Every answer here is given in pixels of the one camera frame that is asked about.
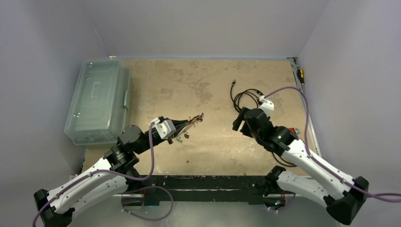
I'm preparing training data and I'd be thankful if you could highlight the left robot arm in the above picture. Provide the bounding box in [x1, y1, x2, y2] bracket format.
[32, 116, 202, 227]

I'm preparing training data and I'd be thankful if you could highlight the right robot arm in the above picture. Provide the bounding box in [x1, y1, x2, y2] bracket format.
[233, 107, 369, 226]

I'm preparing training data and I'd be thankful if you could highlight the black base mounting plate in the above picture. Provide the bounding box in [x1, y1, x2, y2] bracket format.
[124, 175, 282, 206]

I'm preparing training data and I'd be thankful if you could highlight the translucent green storage box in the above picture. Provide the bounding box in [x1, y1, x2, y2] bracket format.
[64, 59, 131, 146]

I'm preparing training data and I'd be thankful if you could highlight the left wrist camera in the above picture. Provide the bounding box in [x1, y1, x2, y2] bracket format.
[151, 116, 170, 140]

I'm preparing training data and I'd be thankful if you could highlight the coiled black cable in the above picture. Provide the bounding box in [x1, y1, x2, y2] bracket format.
[230, 80, 267, 114]

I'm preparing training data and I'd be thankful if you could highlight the red handled adjustable wrench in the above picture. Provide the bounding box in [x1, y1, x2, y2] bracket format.
[289, 127, 301, 134]

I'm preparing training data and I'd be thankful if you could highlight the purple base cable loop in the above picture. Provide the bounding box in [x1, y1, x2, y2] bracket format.
[120, 184, 174, 222]

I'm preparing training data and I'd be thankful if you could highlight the yellow handled screwdriver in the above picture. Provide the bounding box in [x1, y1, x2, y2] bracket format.
[296, 69, 305, 86]

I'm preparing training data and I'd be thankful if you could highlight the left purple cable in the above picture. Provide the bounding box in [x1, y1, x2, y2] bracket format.
[32, 121, 157, 227]

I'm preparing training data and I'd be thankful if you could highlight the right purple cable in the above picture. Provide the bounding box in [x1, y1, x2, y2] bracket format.
[262, 86, 401, 200]

